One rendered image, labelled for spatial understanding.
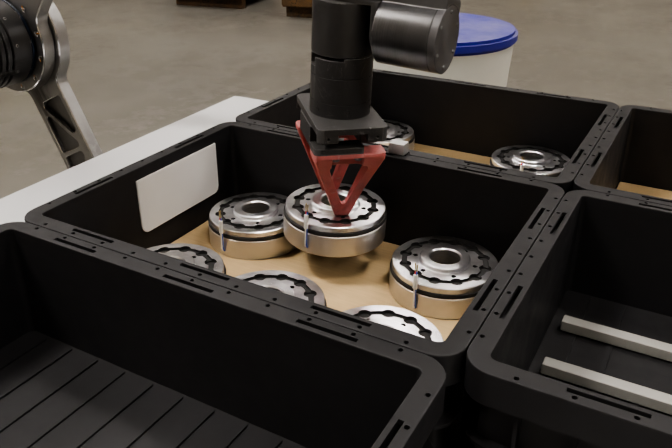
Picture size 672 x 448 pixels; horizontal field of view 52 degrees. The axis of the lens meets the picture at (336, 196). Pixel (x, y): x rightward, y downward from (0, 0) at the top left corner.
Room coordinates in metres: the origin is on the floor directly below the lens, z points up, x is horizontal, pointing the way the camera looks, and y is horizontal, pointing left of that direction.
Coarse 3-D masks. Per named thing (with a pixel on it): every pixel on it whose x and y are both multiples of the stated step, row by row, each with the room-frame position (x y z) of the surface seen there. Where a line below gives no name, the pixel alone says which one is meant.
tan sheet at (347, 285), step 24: (192, 240) 0.67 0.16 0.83; (240, 264) 0.62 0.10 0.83; (264, 264) 0.62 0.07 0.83; (288, 264) 0.62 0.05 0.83; (312, 264) 0.62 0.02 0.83; (336, 264) 0.62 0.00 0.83; (360, 264) 0.62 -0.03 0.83; (384, 264) 0.62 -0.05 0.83; (336, 288) 0.58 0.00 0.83; (360, 288) 0.58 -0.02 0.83; (384, 288) 0.58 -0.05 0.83
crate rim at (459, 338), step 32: (224, 128) 0.76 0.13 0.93; (256, 128) 0.76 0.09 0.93; (160, 160) 0.67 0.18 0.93; (384, 160) 0.67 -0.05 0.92; (416, 160) 0.66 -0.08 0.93; (96, 192) 0.59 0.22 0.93; (544, 192) 0.59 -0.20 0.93; (64, 224) 0.52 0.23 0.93; (544, 224) 0.52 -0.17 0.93; (160, 256) 0.46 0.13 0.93; (512, 256) 0.46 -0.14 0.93; (256, 288) 0.42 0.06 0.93; (352, 320) 0.38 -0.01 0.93; (480, 320) 0.38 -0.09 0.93; (448, 352) 0.35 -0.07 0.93; (448, 384) 0.34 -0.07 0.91
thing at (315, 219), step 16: (304, 192) 0.66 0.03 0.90; (368, 192) 0.66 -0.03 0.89; (288, 208) 0.62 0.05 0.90; (304, 208) 0.62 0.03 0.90; (368, 208) 0.62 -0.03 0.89; (384, 208) 0.62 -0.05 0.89; (320, 224) 0.58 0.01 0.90; (336, 224) 0.59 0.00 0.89; (352, 224) 0.59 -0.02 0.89; (368, 224) 0.59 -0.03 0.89
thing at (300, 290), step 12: (240, 276) 0.55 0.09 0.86; (252, 276) 0.55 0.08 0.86; (264, 276) 0.55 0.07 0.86; (276, 276) 0.55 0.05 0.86; (288, 276) 0.55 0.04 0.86; (300, 276) 0.55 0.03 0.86; (300, 288) 0.53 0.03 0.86; (312, 288) 0.53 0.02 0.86; (312, 300) 0.51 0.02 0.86; (324, 300) 0.51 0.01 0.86
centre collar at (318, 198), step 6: (318, 192) 0.64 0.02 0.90; (324, 192) 0.64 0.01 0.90; (342, 192) 0.65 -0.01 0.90; (312, 198) 0.63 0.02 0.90; (318, 198) 0.63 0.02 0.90; (324, 198) 0.64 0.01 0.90; (342, 198) 0.64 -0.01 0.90; (312, 204) 0.62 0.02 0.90; (318, 204) 0.62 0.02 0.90; (324, 204) 0.62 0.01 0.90; (318, 210) 0.61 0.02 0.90; (324, 210) 0.61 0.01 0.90; (330, 210) 0.61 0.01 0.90; (354, 210) 0.61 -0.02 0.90
